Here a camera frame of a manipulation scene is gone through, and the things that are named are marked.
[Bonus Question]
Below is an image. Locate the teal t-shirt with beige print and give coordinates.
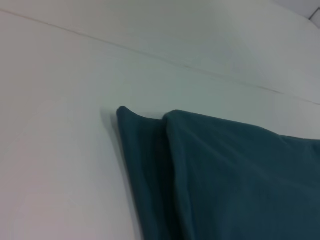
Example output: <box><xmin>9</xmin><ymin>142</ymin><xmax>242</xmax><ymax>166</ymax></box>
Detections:
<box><xmin>116</xmin><ymin>105</ymin><xmax>320</xmax><ymax>240</ymax></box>

